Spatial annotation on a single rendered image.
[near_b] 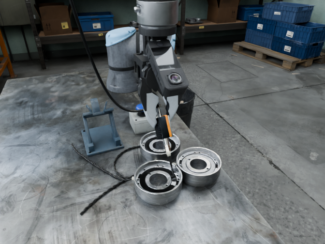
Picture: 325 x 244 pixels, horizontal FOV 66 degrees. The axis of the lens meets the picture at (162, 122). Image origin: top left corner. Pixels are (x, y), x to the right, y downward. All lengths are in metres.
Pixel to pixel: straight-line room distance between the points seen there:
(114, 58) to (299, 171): 1.54
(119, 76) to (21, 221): 0.63
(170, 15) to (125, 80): 0.58
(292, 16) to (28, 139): 3.87
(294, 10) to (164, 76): 3.85
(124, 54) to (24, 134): 0.44
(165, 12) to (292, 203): 1.53
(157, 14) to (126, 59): 0.55
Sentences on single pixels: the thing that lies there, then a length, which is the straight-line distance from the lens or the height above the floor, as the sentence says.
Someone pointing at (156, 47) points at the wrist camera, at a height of 1.10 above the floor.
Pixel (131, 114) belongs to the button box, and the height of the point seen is 0.84.
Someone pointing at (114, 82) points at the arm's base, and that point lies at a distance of 1.03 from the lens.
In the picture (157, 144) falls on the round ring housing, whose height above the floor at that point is 0.82.
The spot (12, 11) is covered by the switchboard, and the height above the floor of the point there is 0.74.
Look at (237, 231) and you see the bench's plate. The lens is 0.53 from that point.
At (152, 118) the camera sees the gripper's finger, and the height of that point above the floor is 0.95.
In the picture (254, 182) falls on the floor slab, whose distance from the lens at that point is 1.84.
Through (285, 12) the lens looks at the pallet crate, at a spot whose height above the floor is 0.70.
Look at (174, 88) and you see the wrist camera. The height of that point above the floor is 1.05.
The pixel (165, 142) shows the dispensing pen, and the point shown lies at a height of 0.90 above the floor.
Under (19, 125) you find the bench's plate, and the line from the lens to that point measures 0.91.
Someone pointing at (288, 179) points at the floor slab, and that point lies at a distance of 1.95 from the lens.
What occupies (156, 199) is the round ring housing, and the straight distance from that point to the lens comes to 0.53.
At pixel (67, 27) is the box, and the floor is 0.53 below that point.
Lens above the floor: 1.22
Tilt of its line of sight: 31 degrees down
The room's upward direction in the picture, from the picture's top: straight up
